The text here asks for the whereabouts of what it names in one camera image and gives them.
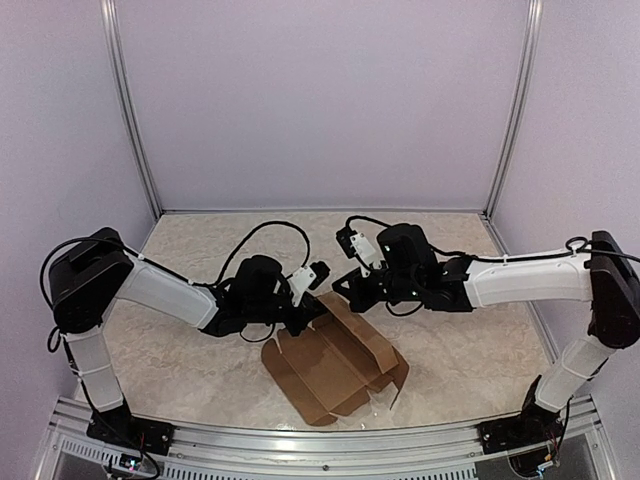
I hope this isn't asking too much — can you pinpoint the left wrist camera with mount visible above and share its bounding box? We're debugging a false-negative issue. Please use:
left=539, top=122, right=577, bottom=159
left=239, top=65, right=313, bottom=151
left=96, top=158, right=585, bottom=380
left=288, top=261, right=330, bottom=307

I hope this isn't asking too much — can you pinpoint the aluminium corner post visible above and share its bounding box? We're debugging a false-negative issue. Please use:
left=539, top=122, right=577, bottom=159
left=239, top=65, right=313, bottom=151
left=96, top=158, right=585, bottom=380
left=98, top=0, right=164, bottom=219
left=483, top=0, right=544, bottom=223

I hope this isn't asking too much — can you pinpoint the brown cardboard box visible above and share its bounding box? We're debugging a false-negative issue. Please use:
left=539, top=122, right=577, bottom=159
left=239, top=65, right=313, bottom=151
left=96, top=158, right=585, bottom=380
left=261, top=292, right=409, bottom=427

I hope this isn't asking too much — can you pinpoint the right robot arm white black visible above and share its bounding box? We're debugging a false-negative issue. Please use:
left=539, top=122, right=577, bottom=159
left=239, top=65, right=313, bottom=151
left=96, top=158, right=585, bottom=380
left=332, top=223, right=639, bottom=444

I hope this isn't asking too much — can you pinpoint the right aluminium corner post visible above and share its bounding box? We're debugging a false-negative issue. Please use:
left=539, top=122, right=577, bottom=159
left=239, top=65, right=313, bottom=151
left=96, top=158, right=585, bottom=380
left=483, top=0, right=544, bottom=223

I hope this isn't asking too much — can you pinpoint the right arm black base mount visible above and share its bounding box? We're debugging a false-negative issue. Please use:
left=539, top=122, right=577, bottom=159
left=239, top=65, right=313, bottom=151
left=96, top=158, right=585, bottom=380
left=477, top=413, right=564, bottom=454

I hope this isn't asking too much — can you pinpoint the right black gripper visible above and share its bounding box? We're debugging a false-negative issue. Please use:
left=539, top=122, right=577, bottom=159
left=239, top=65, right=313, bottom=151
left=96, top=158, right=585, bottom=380
left=332, top=266, right=421, bottom=312

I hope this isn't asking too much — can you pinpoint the front aluminium frame rail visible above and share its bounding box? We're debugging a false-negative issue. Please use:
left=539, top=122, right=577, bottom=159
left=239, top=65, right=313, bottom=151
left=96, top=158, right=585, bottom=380
left=47, top=394, right=616, bottom=480

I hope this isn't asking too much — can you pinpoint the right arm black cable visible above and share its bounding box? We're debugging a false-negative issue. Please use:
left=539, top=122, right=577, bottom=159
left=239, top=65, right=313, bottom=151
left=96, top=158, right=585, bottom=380
left=344, top=214, right=481, bottom=261

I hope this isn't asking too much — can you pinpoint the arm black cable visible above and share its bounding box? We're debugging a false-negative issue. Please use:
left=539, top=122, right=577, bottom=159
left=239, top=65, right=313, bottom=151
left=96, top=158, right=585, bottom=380
left=217, top=220, right=312, bottom=286
left=344, top=214, right=481, bottom=261

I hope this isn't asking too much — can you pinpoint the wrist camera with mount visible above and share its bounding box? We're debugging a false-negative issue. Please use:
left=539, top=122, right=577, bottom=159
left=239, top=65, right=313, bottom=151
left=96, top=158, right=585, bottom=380
left=288, top=261, right=330, bottom=307
left=336, top=226, right=383, bottom=277

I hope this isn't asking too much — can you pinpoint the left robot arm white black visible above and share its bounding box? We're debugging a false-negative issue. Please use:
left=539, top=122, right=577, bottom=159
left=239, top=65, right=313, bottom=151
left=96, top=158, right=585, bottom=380
left=39, top=227, right=330, bottom=445

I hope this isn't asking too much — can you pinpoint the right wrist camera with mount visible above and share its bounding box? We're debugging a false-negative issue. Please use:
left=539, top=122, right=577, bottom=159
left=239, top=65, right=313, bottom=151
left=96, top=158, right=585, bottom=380
left=336, top=226, right=383, bottom=277

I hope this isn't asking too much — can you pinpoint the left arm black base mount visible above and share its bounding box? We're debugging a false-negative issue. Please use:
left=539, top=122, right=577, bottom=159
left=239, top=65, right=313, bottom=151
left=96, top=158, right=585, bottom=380
left=86, top=415, right=176, bottom=456

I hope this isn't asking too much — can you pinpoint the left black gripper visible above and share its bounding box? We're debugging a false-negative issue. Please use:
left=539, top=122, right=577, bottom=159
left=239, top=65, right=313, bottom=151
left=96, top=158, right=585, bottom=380
left=246, top=282, right=329, bottom=338

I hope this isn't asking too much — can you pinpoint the left aluminium corner post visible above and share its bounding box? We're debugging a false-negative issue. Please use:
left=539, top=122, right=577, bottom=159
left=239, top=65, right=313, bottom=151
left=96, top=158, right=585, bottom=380
left=98, top=0, right=164, bottom=219

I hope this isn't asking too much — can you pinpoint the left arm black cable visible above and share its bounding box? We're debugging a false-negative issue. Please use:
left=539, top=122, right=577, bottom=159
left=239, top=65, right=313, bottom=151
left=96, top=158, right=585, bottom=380
left=217, top=220, right=312, bottom=286

